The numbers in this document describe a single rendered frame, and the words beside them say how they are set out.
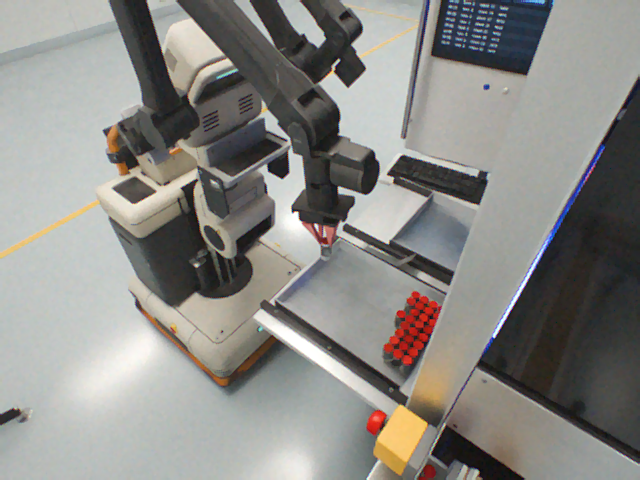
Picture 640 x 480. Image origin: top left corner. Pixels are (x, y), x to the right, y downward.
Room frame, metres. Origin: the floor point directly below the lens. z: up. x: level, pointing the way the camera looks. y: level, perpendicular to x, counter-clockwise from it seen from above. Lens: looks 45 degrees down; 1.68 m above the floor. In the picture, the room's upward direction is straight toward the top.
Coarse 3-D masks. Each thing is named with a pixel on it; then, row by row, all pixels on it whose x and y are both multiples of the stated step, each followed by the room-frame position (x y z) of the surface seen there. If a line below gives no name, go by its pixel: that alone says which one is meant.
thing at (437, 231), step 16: (432, 192) 0.96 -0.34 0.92; (432, 208) 0.93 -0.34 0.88; (448, 208) 0.93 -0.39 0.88; (464, 208) 0.90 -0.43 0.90; (416, 224) 0.86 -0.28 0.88; (432, 224) 0.86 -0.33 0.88; (448, 224) 0.86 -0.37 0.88; (464, 224) 0.86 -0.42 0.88; (400, 240) 0.79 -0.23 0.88; (416, 240) 0.79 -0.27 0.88; (432, 240) 0.79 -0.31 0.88; (448, 240) 0.79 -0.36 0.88; (464, 240) 0.79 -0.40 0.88; (416, 256) 0.71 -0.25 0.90; (432, 256) 0.73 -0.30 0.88; (448, 256) 0.73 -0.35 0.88; (448, 272) 0.66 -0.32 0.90
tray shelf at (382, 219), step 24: (384, 192) 1.01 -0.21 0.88; (408, 192) 1.01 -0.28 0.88; (360, 216) 0.89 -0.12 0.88; (384, 216) 0.89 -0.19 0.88; (408, 216) 0.89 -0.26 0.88; (360, 240) 0.79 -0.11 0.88; (384, 240) 0.79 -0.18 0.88; (264, 312) 0.55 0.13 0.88; (288, 336) 0.49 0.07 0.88; (312, 360) 0.43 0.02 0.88; (360, 384) 0.37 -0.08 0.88; (408, 384) 0.37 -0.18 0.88; (384, 408) 0.32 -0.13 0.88
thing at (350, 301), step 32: (352, 256) 0.73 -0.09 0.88; (288, 288) 0.60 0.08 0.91; (320, 288) 0.62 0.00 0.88; (352, 288) 0.62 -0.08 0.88; (384, 288) 0.62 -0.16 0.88; (416, 288) 0.62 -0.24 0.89; (320, 320) 0.53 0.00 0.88; (352, 320) 0.53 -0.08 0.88; (384, 320) 0.53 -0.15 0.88; (352, 352) 0.43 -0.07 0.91
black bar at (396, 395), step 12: (264, 300) 0.57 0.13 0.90; (276, 312) 0.54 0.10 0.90; (288, 324) 0.51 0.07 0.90; (300, 324) 0.50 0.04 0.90; (312, 336) 0.47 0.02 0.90; (324, 348) 0.45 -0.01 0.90; (336, 348) 0.44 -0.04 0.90; (336, 360) 0.42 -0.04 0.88; (348, 360) 0.42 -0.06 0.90; (360, 372) 0.39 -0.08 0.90; (372, 372) 0.39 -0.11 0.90; (372, 384) 0.37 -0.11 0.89; (384, 384) 0.36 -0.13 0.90; (396, 396) 0.34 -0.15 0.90; (408, 396) 0.34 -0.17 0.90
